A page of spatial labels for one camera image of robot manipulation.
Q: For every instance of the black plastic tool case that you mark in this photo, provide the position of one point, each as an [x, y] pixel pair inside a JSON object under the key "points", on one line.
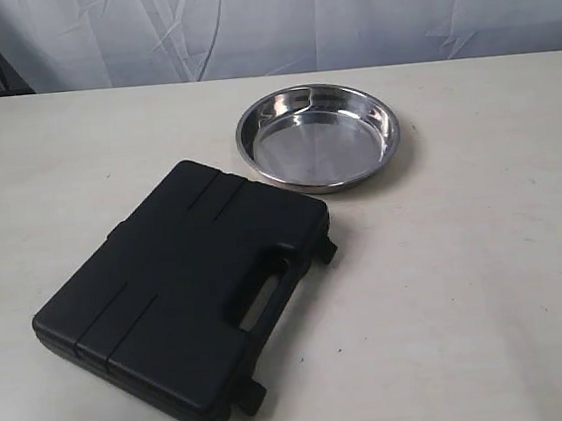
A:
{"points": [[179, 301]]}

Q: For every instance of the round stainless steel tray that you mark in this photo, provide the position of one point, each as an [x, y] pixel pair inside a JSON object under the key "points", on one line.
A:
{"points": [[317, 138]]}

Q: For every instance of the white backdrop curtain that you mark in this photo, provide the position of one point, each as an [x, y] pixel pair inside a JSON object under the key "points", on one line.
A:
{"points": [[61, 45]]}

